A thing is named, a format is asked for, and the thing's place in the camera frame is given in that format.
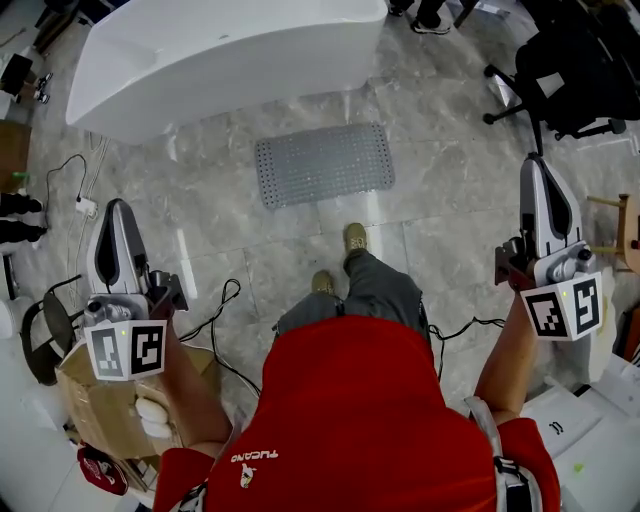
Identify wooden stool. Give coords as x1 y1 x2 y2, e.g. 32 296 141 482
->
587 193 640 274

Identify white bathtub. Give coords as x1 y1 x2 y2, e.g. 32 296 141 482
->
65 0 389 146

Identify red bag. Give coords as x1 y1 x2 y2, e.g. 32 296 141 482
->
77 444 130 497

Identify white cloth bundle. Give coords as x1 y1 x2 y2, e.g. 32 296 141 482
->
132 394 169 439

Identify person's right forearm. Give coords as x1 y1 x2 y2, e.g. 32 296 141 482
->
473 292 539 426

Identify grey backpack strap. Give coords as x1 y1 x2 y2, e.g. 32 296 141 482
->
464 396 544 512

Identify torn brown cardboard box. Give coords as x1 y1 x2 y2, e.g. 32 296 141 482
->
54 342 221 461

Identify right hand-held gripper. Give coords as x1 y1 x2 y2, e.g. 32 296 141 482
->
494 153 604 342

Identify grey studded bath mat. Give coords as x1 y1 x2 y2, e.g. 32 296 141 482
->
254 122 396 210

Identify thin black power cable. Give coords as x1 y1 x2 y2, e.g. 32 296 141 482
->
44 153 89 231

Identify white cabinet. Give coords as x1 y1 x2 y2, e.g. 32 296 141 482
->
519 359 640 512

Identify black office chair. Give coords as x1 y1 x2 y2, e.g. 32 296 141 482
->
482 0 640 156

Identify white cable bundle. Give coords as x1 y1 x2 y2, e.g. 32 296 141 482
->
67 132 111 311

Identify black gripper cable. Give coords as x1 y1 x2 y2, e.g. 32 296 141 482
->
428 317 506 384
177 278 264 396

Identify person's grey trousers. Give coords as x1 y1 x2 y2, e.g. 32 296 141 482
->
272 249 431 346

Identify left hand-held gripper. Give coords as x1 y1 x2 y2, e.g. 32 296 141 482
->
82 198 190 384

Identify white cushion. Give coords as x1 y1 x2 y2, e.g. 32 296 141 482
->
584 264 619 386

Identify person's left forearm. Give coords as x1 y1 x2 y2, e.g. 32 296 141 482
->
159 319 234 456

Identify person's red shirt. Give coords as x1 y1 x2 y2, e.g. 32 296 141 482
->
152 315 561 512

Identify black metal stool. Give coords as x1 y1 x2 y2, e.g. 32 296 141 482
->
20 273 89 386

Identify person's right olive shoe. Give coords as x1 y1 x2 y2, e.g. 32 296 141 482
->
343 222 370 256

